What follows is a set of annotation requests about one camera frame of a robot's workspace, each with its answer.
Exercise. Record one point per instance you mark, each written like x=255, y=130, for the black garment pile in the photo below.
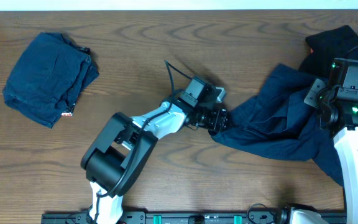
x=326, y=46

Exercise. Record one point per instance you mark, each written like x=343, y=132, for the navy blue shorts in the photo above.
x=277, y=124

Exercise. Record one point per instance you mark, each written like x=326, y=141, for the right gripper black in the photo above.
x=318, y=85

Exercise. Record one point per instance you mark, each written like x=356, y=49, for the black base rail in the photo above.
x=255, y=216

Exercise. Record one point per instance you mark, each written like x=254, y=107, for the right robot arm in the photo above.
x=337, y=104

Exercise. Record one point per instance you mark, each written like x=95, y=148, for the folded navy blue garment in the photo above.
x=48, y=78

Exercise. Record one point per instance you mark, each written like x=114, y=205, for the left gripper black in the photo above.
x=217, y=122

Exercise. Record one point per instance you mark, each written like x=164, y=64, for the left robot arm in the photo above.
x=117, y=156

